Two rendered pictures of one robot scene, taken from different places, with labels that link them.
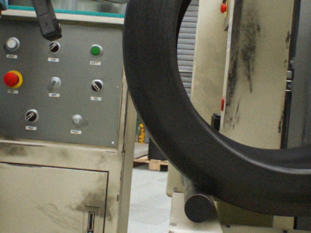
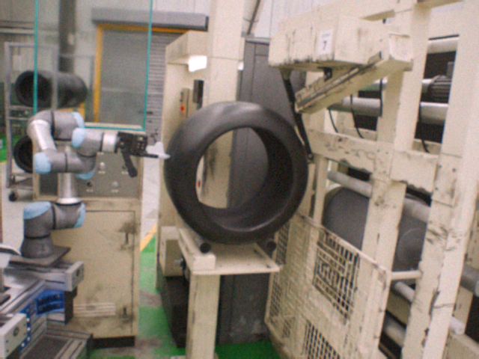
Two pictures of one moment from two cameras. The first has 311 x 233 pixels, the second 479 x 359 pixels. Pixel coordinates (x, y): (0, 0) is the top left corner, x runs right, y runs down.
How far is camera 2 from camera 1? 0.74 m
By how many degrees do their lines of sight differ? 22
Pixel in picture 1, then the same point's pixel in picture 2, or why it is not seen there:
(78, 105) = (115, 176)
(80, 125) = (117, 187)
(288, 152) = (233, 209)
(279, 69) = (226, 169)
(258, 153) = (219, 211)
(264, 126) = (219, 194)
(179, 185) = (182, 225)
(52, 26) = (135, 172)
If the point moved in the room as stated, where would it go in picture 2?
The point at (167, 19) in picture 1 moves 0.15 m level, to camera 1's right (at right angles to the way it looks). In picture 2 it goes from (192, 174) to (230, 175)
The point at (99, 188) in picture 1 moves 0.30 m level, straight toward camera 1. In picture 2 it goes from (130, 220) to (141, 239)
